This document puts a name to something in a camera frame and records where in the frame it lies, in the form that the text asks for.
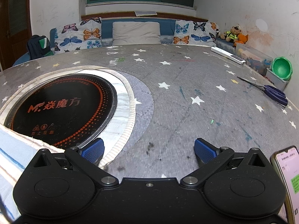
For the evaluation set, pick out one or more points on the smartphone with lit screen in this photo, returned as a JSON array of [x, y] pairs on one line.
[[289, 179]]

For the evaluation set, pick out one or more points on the butterfly print cushion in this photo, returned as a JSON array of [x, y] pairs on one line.
[[193, 33], [77, 36]]

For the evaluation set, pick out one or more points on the grey plastic bin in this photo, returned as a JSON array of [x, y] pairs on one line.
[[276, 80]]

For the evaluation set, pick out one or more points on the grey pillow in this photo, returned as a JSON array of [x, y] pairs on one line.
[[136, 32]]

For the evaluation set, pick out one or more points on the green bowl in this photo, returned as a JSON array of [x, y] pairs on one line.
[[281, 68]]

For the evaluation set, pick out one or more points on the clear plastic storage box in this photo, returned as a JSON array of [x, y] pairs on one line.
[[254, 59]]

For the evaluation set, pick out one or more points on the brown teddy bear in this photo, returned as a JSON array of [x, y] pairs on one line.
[[232, 35]]

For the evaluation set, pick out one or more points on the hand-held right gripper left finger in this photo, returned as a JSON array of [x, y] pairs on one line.
[[92, 150]]

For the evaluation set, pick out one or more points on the blue white striped cloth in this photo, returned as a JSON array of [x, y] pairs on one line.
[[14, 156]]

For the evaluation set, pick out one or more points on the orange plush toy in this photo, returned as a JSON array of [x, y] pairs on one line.
[[241, 39]]

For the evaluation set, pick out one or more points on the white remote control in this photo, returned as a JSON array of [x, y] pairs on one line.
[[227, 54]]

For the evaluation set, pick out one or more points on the book on window sill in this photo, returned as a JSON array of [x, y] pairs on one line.
[[146, 13]]

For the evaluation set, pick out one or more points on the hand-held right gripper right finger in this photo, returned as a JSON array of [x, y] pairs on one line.
[[205, 150]]

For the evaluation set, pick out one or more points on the round black induction cooktop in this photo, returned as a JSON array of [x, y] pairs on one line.
[[58, 98]]

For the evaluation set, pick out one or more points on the brown wooden door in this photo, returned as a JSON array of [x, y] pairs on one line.
[[16, 16]]

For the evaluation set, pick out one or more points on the blue sofa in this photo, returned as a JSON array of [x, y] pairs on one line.
[[107, 28]]

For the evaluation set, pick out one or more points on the dark blue jacket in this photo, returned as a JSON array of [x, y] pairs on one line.
[[37, 47]]

